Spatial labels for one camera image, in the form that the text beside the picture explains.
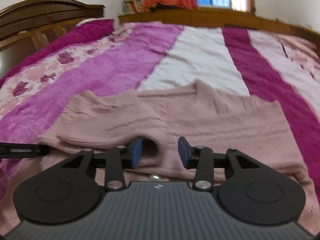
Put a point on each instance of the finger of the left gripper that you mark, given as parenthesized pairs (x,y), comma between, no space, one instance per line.
(13,150)

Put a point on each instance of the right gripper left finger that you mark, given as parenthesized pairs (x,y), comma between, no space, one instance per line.
(74,187)

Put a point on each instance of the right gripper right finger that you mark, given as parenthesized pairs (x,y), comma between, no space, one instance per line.
(243,187)

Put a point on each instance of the pink knitted sweater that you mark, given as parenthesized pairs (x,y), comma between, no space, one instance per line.
(203,115)

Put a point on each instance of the dark wooden headboard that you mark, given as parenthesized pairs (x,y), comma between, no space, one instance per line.
(31,25)

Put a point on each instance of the purple striped floral bedspread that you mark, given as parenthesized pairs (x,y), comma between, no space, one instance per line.
(148,56)

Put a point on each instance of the magenta pillow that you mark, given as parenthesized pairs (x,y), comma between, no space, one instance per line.
(84,32)

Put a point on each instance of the pink knitted pillow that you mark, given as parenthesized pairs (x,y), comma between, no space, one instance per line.
(296,42)

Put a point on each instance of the stack of books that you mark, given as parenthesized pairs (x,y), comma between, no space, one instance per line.
(132,6)

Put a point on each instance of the dark cloth on cabinet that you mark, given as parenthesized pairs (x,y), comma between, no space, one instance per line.
(160,6)

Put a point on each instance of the wooden cabinet along wall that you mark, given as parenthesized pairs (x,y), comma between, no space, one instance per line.
(212,18)

